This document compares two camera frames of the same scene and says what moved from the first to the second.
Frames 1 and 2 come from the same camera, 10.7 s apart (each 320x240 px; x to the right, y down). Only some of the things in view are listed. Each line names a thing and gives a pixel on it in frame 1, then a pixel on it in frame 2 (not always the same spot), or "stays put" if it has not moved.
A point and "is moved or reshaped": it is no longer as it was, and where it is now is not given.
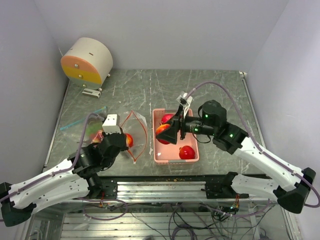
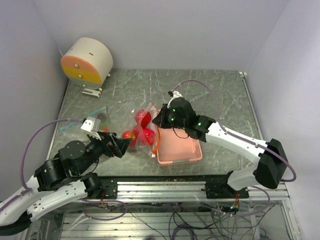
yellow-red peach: x=161 y=128 -> x=128 y=134
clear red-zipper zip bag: x=135 y=124 -> x=144 y=133
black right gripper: x=178 y=119 -> x=160 y=120
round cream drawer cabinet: x=87 y=62 stays put
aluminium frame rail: x=168 y=192 stays put
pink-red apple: x=165 y=117 is moved or reshaped
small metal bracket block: x=91 y=92 stays put
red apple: x=129 y=140 is moved or reshaped
